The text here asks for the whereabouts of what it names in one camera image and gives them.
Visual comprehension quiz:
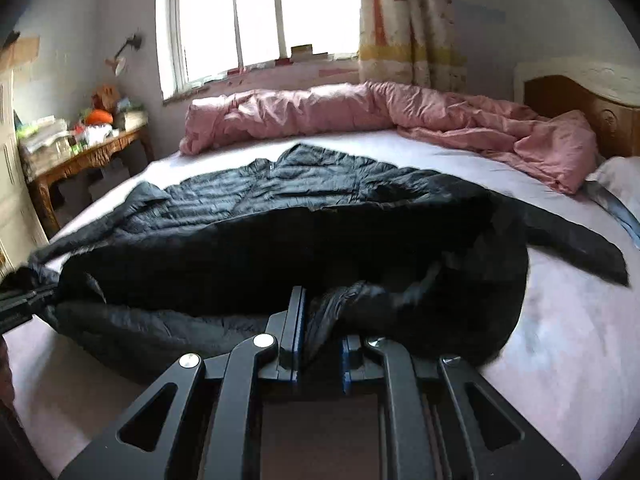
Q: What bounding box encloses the pink and blue pillow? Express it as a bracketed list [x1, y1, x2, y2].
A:
[582, 156, 640, 247]

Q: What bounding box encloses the pale pink bed sheet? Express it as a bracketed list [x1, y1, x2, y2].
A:
[6, 131, 639, 479]

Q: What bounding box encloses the carved wooden side table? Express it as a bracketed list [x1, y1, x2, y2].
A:
[27, 125, 155, 238]

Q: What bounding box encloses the white framed window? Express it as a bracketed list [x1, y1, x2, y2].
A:
[155, 0, 360, 99]

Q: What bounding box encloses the pink duvet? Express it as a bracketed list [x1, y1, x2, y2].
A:
[179, 81, 598, 195]

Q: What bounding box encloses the wooden headboard with white trim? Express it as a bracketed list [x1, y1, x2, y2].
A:
[513, 56, 639, 158]

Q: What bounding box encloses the black puffer jacket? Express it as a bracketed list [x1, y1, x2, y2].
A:
[1, 144, 628, 382]

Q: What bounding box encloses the stack of papers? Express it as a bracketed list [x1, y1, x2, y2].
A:
[16, 116, 73, 182]

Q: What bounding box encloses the patterned cream curtain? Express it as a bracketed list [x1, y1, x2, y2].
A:
[358, 0, 466, 92]

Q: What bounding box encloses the wall mounted lamp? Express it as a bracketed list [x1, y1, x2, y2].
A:
[104, 34, 143, 77]

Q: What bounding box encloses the orange round toy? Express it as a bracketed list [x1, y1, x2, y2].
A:
[84, 108, 114, 126]

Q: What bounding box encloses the brown box on sill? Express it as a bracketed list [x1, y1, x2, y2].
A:
[290, 44, 314, 63]

